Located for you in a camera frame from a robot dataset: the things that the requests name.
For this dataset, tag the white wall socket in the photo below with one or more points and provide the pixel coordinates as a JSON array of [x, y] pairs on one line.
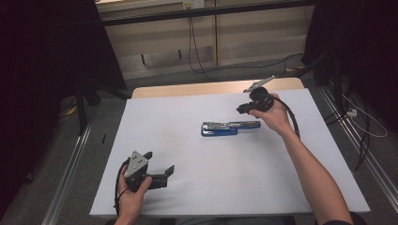
[[193, 4]]

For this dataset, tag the white table mat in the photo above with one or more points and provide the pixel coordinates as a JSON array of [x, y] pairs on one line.
[[203, 175]]

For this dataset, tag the person's right hand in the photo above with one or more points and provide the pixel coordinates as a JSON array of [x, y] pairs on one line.
[[277, 118]]

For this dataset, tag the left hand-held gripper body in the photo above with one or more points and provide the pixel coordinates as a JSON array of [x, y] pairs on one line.
[[136, 168]]

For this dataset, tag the black metal stand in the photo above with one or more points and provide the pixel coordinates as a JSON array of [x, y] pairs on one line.
[[82, 106]]

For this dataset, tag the black curtain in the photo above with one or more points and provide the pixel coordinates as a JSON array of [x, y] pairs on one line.
[[363, 47], [37, 78]]

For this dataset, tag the wooden table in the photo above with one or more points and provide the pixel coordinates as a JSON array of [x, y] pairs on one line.
[[194, 89]]

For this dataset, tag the blue stapler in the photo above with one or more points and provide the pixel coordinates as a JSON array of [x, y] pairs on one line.
[[217, 129]]

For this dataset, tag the white power strip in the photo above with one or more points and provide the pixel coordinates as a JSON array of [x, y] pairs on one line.
[[351, 112]]

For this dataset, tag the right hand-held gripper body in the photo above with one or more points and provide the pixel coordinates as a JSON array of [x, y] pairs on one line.
[[263, 100]]

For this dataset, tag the aluminium floor rail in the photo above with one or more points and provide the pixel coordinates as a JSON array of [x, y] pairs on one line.
[[67, 175], [369, 156]]

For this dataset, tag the small black floor piece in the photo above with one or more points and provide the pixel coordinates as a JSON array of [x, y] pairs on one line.
[[104, 138]]

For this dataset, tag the person's left hand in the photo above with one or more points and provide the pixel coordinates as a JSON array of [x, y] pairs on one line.
[[131, 203]]

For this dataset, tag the beige cabinet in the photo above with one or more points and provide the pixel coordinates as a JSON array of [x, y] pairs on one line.
[[250, 37]]

